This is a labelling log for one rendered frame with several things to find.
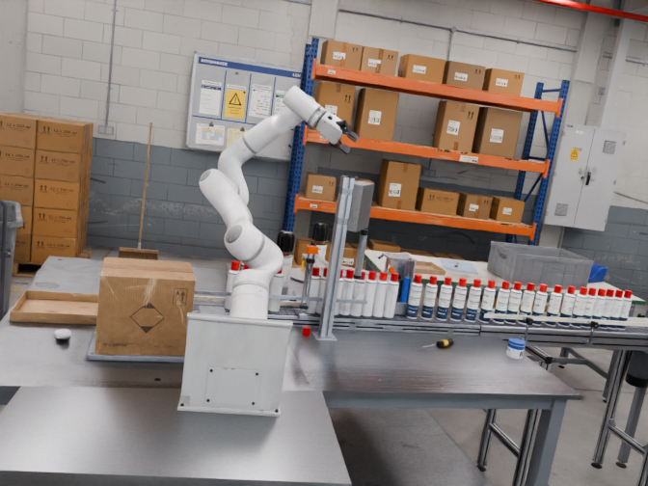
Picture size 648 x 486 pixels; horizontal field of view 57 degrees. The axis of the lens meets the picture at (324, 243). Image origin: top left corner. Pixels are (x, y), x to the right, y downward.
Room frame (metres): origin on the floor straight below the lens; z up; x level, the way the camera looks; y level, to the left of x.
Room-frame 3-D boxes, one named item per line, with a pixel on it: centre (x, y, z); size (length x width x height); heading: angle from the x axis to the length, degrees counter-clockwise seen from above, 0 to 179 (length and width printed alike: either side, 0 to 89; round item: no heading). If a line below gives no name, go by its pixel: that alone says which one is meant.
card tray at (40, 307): (2.22, 0.98, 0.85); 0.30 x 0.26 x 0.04; 106
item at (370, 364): (2.56, 0.18, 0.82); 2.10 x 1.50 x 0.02; 106
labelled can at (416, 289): (2.64, -0.44, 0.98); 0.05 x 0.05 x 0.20
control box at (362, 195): (2.45, -0.10, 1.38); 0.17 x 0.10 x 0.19; 161
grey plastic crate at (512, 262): (4.27, -1.55, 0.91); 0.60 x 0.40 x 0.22; 103
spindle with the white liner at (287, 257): (2.75, 0.18, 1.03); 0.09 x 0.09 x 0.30
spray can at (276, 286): (2.46, 0.17, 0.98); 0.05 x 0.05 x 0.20
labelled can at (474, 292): (2.72, -0.73, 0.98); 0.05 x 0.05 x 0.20
